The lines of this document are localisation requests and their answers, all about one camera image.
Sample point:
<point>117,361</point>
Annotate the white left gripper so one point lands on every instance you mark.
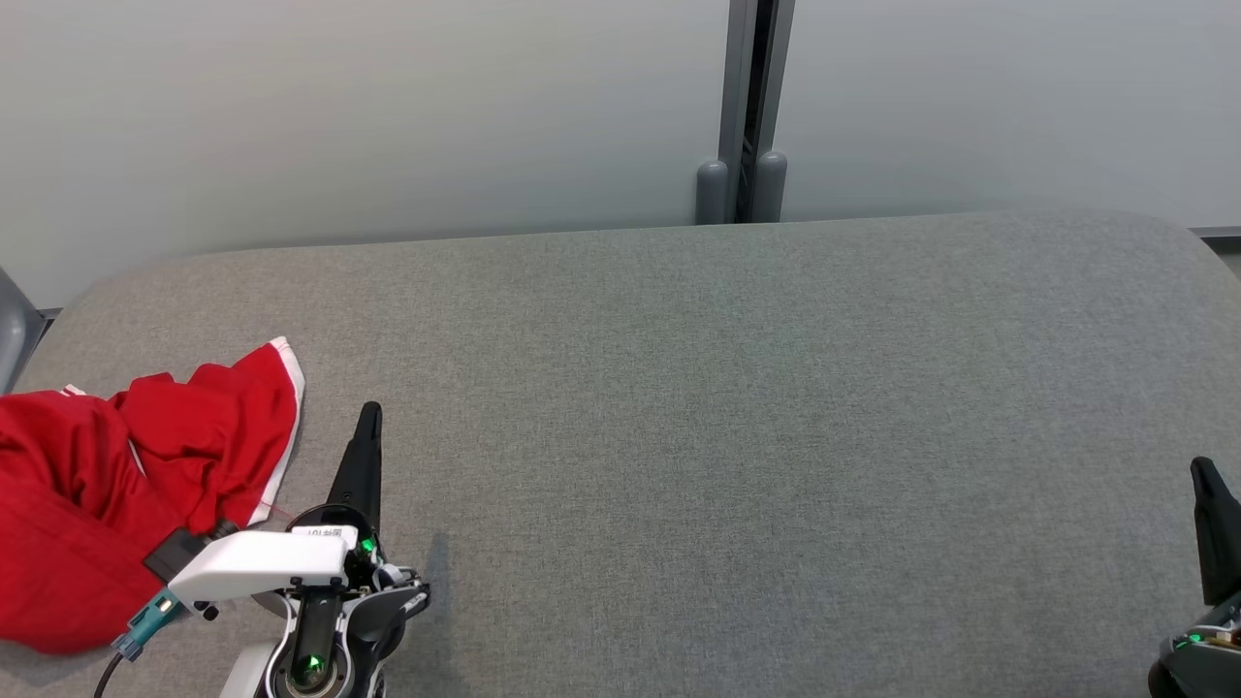
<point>262,562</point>

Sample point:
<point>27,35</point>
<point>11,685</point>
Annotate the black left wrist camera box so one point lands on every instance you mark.
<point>175,555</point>

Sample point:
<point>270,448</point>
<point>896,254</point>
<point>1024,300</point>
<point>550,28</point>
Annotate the red white basketball jersey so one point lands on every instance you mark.
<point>58,543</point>

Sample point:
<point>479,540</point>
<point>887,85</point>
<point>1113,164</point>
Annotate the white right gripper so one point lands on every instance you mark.
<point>1207,669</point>

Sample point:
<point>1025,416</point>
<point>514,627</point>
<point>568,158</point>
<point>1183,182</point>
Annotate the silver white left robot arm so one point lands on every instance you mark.
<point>383,611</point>

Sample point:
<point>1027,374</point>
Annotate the grey metal partition foot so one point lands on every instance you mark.
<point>12,339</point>

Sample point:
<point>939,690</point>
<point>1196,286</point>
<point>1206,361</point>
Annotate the grey fabric sofa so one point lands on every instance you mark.
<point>727,436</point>

